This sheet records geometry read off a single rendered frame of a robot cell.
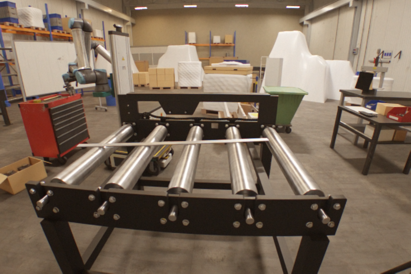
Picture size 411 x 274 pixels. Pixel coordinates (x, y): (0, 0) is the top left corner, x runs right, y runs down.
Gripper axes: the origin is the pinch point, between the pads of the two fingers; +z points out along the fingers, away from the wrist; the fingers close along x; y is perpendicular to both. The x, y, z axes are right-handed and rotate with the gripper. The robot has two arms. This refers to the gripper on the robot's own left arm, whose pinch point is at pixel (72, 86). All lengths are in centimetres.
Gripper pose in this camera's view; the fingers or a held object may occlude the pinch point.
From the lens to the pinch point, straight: 308.1
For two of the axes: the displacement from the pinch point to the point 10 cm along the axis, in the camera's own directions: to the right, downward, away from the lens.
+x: -3.7, 3.9, -8.4
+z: -3.3, 7.9, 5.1
